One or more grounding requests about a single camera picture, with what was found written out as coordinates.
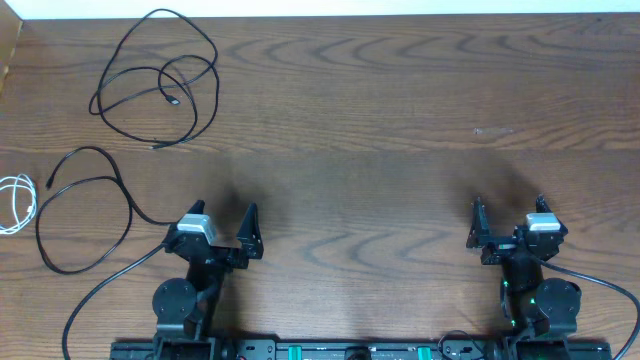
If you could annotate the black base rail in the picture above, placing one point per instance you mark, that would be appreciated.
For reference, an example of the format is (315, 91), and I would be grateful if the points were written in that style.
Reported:
(268, 349)

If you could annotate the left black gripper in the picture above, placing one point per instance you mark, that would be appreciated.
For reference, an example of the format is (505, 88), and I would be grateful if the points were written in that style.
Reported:
(251, 248)

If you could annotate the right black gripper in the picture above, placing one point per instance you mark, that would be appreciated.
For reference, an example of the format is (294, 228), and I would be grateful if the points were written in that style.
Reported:
(480, 236)

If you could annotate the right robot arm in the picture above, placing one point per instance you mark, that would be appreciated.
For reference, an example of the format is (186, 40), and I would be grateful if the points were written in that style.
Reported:
(543, 311)

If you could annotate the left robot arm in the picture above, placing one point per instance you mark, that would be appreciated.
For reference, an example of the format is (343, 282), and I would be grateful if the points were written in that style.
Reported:
(185, 306)

